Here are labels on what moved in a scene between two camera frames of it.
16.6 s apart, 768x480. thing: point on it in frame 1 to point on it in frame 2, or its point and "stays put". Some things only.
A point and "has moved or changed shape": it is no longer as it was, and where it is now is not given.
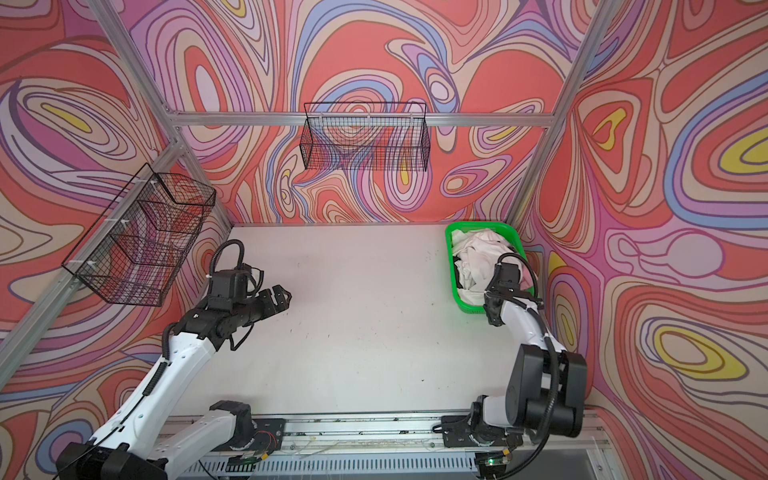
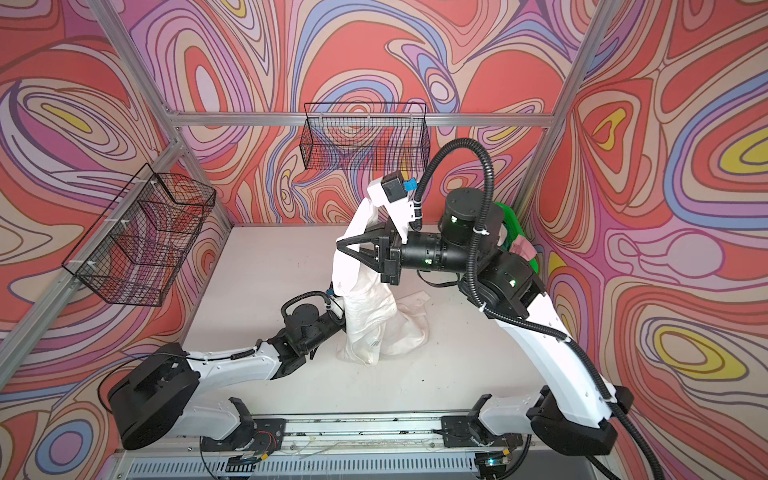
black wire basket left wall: (134, 248) stays put
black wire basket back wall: (368, 136) stays put
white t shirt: (477, 252) has moved or changed shape
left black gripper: (271, 307) to (344, 323)
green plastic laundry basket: (511, 230) has moved or changed shape
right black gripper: (495, 317) to (390, 253)
